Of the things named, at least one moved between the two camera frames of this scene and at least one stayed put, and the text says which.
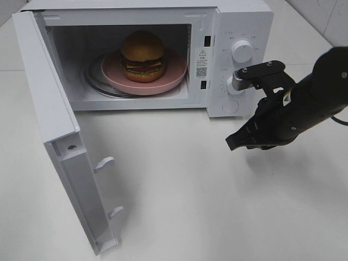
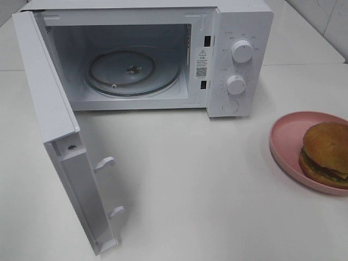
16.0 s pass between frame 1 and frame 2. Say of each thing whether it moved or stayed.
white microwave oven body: stayed
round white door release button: stayed
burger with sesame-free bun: moved
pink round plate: moved
